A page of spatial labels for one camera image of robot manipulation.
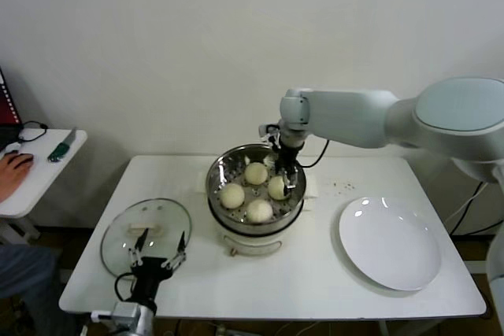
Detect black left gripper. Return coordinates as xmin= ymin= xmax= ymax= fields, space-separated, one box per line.
xmin=126 ymin=227 xmax=188 ymax=309

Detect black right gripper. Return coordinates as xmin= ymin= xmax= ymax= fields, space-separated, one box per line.
xmin=274 ymin=145 xmax=301 ymax=197

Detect white steamed baozi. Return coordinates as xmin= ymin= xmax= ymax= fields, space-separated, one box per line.
xmin=218 ymin=183 xmax=246 ymax=210
xmin=246 ymin=198 xmax=273 ymax=223
xmin=266 ymin=175 xmax=291 ymax=201
xmin=243 ymin=161 xmax=270 ymax=186

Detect round glass lid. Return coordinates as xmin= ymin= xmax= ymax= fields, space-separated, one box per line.
xmin=100 ymin=198 xmax=193 ymax=280

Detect stainless steel steamer basket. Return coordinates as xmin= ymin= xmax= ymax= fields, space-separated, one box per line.
xmin=195 ymin=144 xmax=318 ymax=234

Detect person's bare hand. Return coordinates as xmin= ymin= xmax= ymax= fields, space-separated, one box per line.
xmin=0 ymin=153 xmax=35 ymax=203

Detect scattered dark crumbs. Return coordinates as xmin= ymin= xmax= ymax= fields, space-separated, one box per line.
xmin=321 ymin=178 xmax=355 ymax=196

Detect white round plate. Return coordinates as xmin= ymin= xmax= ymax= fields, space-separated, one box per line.
xmin=338 ymin=196 xmax=443 ymax=292

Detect white side table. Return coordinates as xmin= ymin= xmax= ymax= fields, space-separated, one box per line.
xmin=0 ymin=128 xmax=89 ymax=301

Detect black laptop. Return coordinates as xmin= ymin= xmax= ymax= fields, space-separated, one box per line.
xmin=0 ymin=66 xmax=24 ymax=152

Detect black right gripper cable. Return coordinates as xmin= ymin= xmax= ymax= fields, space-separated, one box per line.
xmin=297 ymin=138 xmax=331 ymax=168

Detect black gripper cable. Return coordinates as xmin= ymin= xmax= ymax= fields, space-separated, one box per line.
xmin=114 ymin=272 xmax=137 ymax=302
xmin=297 ymin=138 xmax=331 ymax=168

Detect right wrist camera unit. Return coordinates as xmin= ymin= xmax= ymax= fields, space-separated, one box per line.
xmin=258 ymin=123 xmax=283 ymax=146

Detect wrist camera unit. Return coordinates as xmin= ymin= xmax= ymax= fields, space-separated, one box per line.
xmin=90 ymin=302 xmax=143 ymax=327
xmin=258 ymin=123 xmax=283 ymax=146

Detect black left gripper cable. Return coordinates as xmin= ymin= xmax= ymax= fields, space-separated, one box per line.
xmin=114 ymin=272 xmax=137 ymax=302

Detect left wrist camera unit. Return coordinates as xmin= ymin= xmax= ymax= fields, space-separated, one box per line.
xmin=90 ymin=302 xmax=143 ymax=327

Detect green handled knife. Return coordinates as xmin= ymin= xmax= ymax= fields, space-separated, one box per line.
xmin=46 ymin=127 xmax=79 ymax=164

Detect black looped desk cable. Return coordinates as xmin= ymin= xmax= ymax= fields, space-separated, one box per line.
xmin=17 ymin=120 xmax=50 ymax=144

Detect white wall cable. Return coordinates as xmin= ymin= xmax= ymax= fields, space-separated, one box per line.
xmin=444 ymin=184 xmax=487 ymax=227

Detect black wall cable with plug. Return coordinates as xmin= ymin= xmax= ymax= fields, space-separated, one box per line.
xmin=450 ymin=182 xmax=504 ymax=237

